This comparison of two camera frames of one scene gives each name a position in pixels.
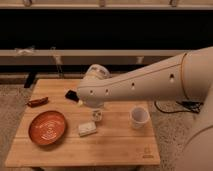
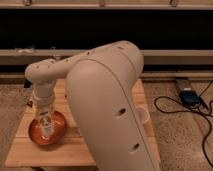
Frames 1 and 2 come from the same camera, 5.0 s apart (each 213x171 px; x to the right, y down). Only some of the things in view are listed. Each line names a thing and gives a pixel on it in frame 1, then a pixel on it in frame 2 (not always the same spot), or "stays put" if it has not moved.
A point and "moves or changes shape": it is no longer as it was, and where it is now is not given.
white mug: x=139 y=117 stays put
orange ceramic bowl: x=46 y=127 stays put
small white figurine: x=96 y=115 moves or changes shape
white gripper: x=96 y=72 → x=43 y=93
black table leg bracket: x=30 y=79 stays put
